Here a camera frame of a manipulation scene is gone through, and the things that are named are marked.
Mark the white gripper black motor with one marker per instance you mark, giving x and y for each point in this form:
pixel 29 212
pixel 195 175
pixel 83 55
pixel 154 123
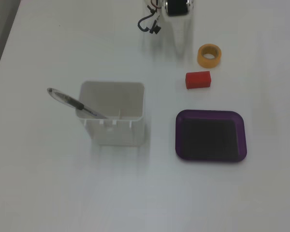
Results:
pixel 178 8

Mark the red cube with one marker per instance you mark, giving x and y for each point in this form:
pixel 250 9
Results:
pixel 198 79

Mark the yellow tape roll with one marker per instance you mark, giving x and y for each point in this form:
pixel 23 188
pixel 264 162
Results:
pixel 204 61

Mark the white plastic pen holder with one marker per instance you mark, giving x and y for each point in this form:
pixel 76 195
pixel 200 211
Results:
pixel 111 101

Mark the purple metal tray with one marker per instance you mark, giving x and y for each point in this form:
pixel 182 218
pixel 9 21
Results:
pixel 209 137

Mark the black ballpoint pen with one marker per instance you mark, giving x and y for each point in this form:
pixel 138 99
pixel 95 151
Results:
pixel 73 102

